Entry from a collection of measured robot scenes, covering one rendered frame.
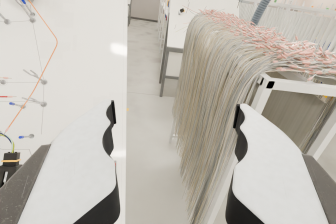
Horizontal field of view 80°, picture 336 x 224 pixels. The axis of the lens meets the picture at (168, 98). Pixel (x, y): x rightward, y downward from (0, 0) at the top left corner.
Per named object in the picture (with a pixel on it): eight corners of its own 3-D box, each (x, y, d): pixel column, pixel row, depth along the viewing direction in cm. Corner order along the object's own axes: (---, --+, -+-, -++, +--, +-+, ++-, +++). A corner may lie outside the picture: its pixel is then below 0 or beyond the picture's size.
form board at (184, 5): (224, 103, 363) (257, 3, 285) (159, 96, 348) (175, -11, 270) (214, 86, 426) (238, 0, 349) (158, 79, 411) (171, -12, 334)
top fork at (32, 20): (37, 19, 68) (18, -8, 54) (34, 24, 67) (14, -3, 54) (31, 16, 67) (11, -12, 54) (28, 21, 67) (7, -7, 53)
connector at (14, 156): (5, 169, 54) (1, 171, 52) (7, 151, 55) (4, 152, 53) (18, 169, 55) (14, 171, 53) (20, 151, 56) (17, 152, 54)
